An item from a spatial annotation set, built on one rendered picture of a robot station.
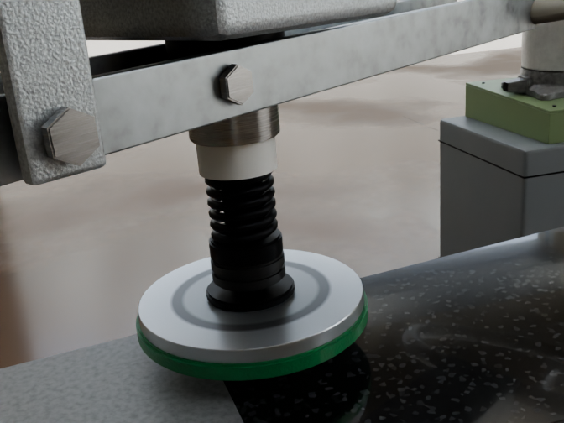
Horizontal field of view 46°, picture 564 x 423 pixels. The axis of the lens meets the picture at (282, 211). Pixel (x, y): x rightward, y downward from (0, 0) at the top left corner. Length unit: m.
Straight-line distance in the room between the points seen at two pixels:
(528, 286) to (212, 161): 0.38
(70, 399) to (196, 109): 0.29
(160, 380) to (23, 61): 0.34
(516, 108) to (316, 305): 1.11
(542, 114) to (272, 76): 1.09
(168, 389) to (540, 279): 0.42
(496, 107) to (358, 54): 1.13
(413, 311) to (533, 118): 0.94
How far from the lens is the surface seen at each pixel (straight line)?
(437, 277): 0.79
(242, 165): 0.56
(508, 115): 1.68
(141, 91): 0.46
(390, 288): 0.77
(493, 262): 0.84
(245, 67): 0.52
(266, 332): 0.57
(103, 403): 0.62
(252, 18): 0.45
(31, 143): 0.40
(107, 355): 0.70
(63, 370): 0.69
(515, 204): 1.56
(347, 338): 0.59
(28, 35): 0.39
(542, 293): 0.77
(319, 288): 0.64
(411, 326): 0.69
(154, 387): 0.63
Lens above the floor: 1.18
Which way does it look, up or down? 19 degrees down
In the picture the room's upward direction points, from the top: 5 degrees counter-clockwise
